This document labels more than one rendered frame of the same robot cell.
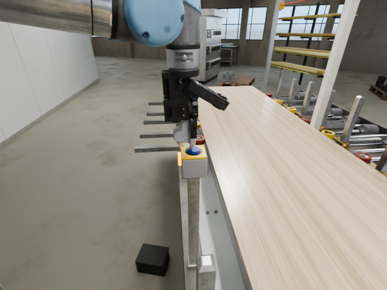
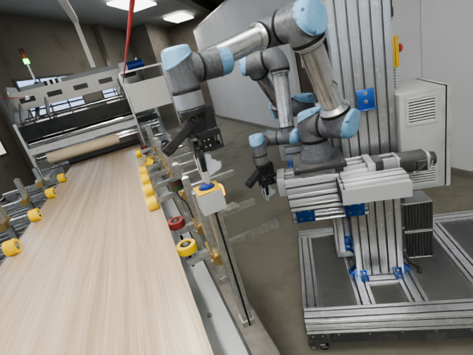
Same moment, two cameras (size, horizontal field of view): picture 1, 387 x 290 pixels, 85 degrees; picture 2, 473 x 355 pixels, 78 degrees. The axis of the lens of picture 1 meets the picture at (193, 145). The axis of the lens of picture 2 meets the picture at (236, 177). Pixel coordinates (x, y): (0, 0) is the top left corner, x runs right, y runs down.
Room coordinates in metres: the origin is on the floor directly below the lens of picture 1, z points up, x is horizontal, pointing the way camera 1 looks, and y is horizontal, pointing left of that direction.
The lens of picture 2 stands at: (1.30, -0.06, 1.52)
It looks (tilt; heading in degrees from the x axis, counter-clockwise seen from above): 20 degrees down; 170
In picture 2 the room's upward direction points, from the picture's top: 15 degrees counter-clockwise
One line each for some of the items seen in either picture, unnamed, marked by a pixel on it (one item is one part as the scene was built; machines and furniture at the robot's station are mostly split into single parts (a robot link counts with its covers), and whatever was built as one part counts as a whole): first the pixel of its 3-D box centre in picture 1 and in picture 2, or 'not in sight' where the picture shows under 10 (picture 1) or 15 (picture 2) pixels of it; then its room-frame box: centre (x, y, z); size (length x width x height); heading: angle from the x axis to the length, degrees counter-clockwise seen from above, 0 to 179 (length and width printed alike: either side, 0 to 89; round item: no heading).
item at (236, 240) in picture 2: not in sight; (234, 241); (0.20, 0.07, 0.82); 0.43 x 0.03 x 0.04; 95
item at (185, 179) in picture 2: not in sight; (198, 220); (0.00, -0.05, 0.87); 0.03 x 0.03 x 0.48; 5
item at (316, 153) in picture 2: not in sight; (315, 148); (0.13, 0.55, 1.09); 0.15 x 0.15 x 0.10
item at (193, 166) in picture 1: (193, 162); (210, 198); (0.51, 0.00, 1.18); 0.07 x 0.07 x 0.08; 5
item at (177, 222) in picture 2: not in sight; (178, 229); (-0.03, -0.15, 0.85); 0.08 x 0.08 x 0.11
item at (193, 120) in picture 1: (192, 121); not in sight; (0.49, 0.00, 1.32); 0.05 x 0.02 x 0.09; 6
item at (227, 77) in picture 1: (238, 77); not in sight; (6.89, -1.42, 0.18); 1.31 x 0.95 x 0.37; 154
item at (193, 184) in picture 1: (193, 224); (231, 269); (0.51, 0.00, 0.93); 0.05 x 0.04 x 0.45; 5
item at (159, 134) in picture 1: (169, 134); not in sight; (1.45, 0.19, 0.82); 0.43 x 0.03 x 0.04; 95
